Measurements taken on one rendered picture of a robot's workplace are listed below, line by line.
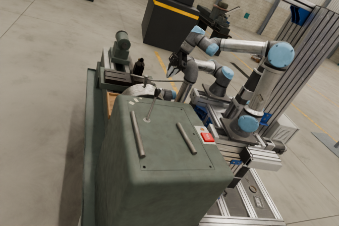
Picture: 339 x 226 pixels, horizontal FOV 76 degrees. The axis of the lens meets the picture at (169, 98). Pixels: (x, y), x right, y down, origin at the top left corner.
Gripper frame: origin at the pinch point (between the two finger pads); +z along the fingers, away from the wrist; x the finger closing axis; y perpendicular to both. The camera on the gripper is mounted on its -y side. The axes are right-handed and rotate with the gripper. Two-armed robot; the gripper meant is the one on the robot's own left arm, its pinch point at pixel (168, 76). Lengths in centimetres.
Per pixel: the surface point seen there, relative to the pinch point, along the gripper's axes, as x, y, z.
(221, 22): -348, 518, -63
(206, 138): -12.1, -46.9, 4.6
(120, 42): 9, 108, 27
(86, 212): 15, -41, 87
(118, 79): 9, 51, 41
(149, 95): 7.7, -7.5, 13.4
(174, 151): 7, -55, 11
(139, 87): 12.4, 0.5, 15.2
